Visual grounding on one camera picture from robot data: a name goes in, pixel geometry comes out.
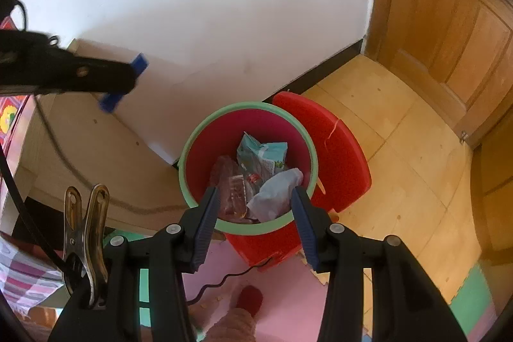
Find teal printed plastic wrapper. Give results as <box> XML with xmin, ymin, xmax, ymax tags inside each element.
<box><xmin>246</xmin><ymin>167</ymin><xmax>305</xmax><ymax>223</ymax></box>

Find thin black floor cable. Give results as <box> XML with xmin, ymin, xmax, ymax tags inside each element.
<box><xmin>188</xmin><ymin>254</ymin><xmax>279</xmax><ymax>304</ymax></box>

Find heart print patchwork bed sheet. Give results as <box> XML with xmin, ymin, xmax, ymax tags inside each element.
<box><xmin>0</xmin><ymin>232</ymin><xmax>67</xmax><ymax>316</ymax></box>

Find wooden door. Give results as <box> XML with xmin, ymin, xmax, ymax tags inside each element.
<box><xmin>366</xmin><ymin>0</ymin><xmax>513</xmax><ymax>150</ymax></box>

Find red bucket green rim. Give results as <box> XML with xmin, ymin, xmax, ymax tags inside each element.
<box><xmin>178</xmin><ymin>102</ymin><xmax>334</xmax><ymax>274</ymax></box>

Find teal printed packaging bag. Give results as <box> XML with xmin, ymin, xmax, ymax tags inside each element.
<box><xmin>236</xmin><ymin>131</ymin><xmax>289</xmax><ymax>178</ymax></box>

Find wooden cabinet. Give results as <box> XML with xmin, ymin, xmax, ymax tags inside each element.
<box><xmin>471</xmin><ymin>126</ymin><xmax>513</xmax><ymax>258</ymax></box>

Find foam puzzle floor mats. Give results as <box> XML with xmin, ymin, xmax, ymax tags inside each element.
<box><xmin>102</xmin><ymin>230</ymin><xmax>508</xmax><ymax>342</ymax></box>

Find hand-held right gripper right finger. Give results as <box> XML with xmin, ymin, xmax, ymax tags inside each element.
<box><xmin>290</xmin><ymin>186</ymin><xmax>467</xmax><ymax>342</ymax></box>

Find metal spring clamp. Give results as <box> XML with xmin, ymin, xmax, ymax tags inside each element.
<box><xmin>62</xmin><ymin>185</ymin><xmax>111</xmax><ymax>311</ymax></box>

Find clear plastic blister pack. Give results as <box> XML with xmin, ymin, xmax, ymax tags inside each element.
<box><xmin>208</xmin><ymin>155</ymin><xmax>259</xmax><ymax>223</ymax></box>

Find red slipper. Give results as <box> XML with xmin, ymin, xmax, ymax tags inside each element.
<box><xmin>236</xmin><ymin>285</ymin><xmax>264</xmax><ymax>315</ymax></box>

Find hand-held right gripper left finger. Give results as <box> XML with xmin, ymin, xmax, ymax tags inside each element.
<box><xmin>48</xmin><ymin>186</ymin><xmax>220</xmax><ymax>342</ymax></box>

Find red floral wall cloth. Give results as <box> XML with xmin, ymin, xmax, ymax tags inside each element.
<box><xmin>0</xmin><ymin>15</ymin><xmax>35</xmax><ymax>150</ymax></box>

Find small clear bottle red label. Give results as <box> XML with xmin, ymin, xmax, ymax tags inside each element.
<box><xmin>230</xmin><ymin>173</ymin><xmax>263</xmax><ymax>186</ymax></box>

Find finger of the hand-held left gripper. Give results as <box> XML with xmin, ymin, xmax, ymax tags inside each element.
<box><xmin>99</xmin><ymin>93</ymin><xmax>128</xmax><ymax>113</ymax></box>
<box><xmin>60</xmin><ymin>54</ymin><xmax>150</xmax><ymax>93</ymax></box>

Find red bin lid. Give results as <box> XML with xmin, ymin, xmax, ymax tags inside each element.
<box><xmin>273</xmin><ymin>91</ymin><xmax>372</xmax><ymax>215</ymax></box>

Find light wooden side table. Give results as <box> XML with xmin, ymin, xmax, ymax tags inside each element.
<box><xmin>8</xmin><ymin>38</ymin><xmax>189</xmax><ymax>240</ymax></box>

